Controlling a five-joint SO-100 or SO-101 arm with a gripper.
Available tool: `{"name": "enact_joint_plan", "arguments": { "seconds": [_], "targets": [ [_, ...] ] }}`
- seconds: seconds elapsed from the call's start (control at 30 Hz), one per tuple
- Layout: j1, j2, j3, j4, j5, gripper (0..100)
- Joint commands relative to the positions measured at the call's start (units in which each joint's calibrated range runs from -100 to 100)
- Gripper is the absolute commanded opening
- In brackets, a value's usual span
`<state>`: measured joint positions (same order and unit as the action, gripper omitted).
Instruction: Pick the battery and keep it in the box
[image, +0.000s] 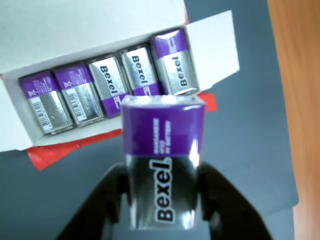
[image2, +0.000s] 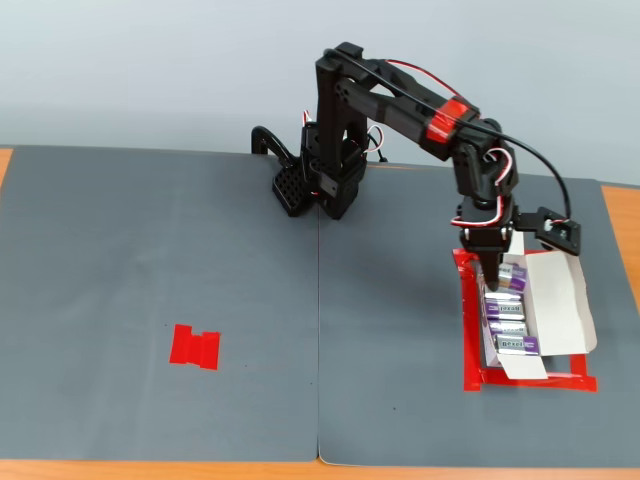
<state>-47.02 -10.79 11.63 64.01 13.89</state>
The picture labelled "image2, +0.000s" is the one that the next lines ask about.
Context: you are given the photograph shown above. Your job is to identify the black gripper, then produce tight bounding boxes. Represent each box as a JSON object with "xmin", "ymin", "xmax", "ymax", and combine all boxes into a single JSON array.
[{"xmin": 458, "ymin": 193, "xmax": 522, "ymax": 293}]

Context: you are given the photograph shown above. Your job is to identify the batteries in box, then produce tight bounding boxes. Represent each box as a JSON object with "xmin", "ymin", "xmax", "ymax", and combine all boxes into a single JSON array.
[{"xmin": 482, "ymin": 293, "xmax": 526, "ymax": 322}]

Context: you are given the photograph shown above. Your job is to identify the white cardboard box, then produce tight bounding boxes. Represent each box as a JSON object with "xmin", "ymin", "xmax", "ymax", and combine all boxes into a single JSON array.
[{"xmin": 481, "ymin": 232, "xmax": 599, "ymax": 381}]

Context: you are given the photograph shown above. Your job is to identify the gray table mat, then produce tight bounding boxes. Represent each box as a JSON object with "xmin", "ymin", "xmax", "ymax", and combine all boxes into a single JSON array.
[
  {"xmin": 0, "ymin": 144, "xmax": 321, "ymax": 464},
  {"xmin": 317, "ymin": 160, "xmax": 634, "ymax": 469}
]

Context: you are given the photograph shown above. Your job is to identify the red tape band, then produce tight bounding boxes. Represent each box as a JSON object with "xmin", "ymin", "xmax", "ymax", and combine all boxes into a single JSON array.
[{"xmin": 426, "ymin": 97, "xmax": 477, "ymax": 147}]

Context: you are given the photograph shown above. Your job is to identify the black table clamp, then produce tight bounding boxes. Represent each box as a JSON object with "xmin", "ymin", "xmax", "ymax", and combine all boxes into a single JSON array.
[{"xmin": 250, "ymin": 125, "xmax": 301, "ymax": 172}]

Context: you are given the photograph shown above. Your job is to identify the red tape marker patch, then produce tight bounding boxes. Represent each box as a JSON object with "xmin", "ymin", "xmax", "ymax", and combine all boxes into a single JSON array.
[{"xmin": 168, "ymin": 323, "xmax": 222, "ymax": 372}]

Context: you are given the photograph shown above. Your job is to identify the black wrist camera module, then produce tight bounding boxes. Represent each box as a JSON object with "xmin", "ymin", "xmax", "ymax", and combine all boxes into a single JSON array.
[{"xmin": 514, "ymin": 205, "xmax": 583, "ymax": 258}]

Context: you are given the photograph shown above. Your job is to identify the red tape frame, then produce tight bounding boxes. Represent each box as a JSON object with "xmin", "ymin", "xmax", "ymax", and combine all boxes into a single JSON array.
[{"xmin": 451, "ymin": 247, "xmax": 600, "ymax": 394}]

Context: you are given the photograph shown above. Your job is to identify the black camera cable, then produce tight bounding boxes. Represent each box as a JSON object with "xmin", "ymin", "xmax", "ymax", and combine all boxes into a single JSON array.
[{"xmin": 323, "ymin": 47, "xmax": 573, "ymax": 224}]

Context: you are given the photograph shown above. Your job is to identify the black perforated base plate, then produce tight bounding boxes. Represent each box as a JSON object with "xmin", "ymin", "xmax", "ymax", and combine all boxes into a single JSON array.
[{"xmin": 270, "ymin": 162, "xmax": 321, "ymax": 219}]

